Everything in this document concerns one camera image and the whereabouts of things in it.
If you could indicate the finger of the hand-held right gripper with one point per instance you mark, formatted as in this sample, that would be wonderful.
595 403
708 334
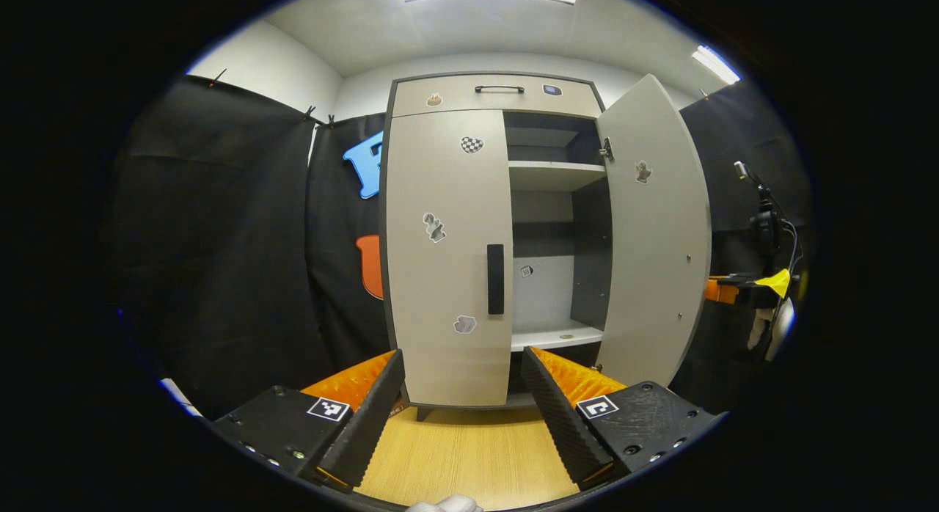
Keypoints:
721 292

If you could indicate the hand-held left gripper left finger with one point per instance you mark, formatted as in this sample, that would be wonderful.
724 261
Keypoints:
370 424

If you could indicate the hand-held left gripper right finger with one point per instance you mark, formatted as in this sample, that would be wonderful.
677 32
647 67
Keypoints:
557 420

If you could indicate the grey shoe cabinet door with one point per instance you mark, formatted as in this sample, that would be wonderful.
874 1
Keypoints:
440 292
653 277

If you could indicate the grey double-door shoe cabinet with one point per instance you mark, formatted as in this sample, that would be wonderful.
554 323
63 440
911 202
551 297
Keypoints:
590 262

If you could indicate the white cabinet shelf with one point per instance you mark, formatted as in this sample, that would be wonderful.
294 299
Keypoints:
550 176
543 339

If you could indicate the grey cabinet drawer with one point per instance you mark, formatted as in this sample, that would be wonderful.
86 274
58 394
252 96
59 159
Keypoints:
513 105

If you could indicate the small ceiling light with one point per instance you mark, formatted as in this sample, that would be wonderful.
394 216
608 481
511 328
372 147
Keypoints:
715 63

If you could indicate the black backdrop cloth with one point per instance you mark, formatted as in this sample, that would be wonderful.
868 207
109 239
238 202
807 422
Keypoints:
220 262

